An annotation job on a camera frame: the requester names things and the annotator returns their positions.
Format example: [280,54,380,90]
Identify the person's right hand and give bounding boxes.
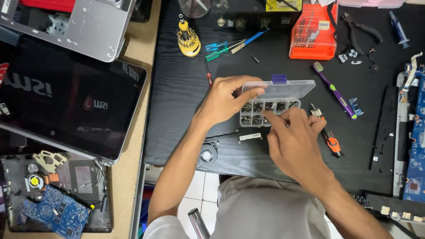
[262,107,334,190]

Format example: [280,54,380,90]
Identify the person's left hand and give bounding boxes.
[195,76,267,131]

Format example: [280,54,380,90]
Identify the clear plastic organizer box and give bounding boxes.
[239,74,316,128]

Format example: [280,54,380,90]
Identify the orange black screwdriver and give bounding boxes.
[309,103,345,159]

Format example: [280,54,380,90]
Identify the group of small screws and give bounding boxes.
[241,101,298,125]

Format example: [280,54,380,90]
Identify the white labelled card module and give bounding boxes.
[239,132,262,142]

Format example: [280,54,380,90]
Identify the laptop fan with heat pipe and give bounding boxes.
[197,127,263,168]

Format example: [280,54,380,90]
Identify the purple toothbrush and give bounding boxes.
[312,61,358,120]

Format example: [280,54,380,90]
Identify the small blue circuit board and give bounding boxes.
[348,97,364,117]

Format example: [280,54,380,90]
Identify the yellow screwdriver bit holder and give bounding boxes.
[176,13,202,57]

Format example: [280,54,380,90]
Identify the person's grey clothing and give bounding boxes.
[142,175,333,239]

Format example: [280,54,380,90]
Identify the black bench power unit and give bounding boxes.
[211,0,303,33]

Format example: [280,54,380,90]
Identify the black mesh holder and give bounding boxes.
[178,0,212,19]

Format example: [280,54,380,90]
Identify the orange plastic parts box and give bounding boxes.
[288,3,339,60]

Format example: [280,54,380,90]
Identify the small black connector part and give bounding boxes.
[367,48,381,71]

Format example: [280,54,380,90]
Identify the yellow labelled device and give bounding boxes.
[265,0,303,12]

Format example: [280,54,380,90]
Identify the silver laptop chassis with motherboard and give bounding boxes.
[393,62,425,204]

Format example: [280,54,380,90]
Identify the chrome chair tube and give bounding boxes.
[187,208,212,239]

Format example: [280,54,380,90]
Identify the black pliers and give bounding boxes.
[341,12,384,56]

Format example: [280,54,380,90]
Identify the black glossy laptop lid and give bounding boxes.
[0,36,149,165]

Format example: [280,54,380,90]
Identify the blue thermal paste syringe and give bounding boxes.
[389,11,411,50]

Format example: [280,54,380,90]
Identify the disassembled black laptop base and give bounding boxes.
[0,150,114,233]

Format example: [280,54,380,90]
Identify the silver laptop bottom cover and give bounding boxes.
[0,0,137,63]

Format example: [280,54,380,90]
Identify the blue laptop motherboard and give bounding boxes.
[19,185,92,239]

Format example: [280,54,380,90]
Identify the red object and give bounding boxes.
[18,0,77,13]

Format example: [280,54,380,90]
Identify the red handled thin screwdriver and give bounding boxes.
[203,54,214,89]

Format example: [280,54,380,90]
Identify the green handled precision screwdriver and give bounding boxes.
[205,41,246,62]

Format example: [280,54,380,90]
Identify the blue handled precision screwdriver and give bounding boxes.
[205,39,247,52]

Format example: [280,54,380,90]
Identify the blue handled brush tool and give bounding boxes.
[230,28,270,54]

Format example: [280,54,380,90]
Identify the small white metal bracket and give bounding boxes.
[338,49,359,64]

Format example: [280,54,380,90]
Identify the white flat ribbon cable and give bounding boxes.
[400,52,423,94]

